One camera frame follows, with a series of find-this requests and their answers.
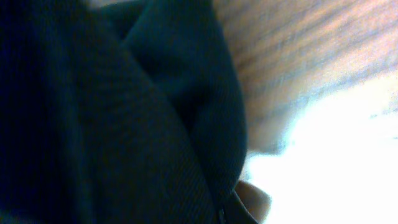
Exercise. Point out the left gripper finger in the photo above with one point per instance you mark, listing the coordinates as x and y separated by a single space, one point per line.
234 212

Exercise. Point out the black t-shirt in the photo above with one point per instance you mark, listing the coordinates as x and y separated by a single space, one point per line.
128 113

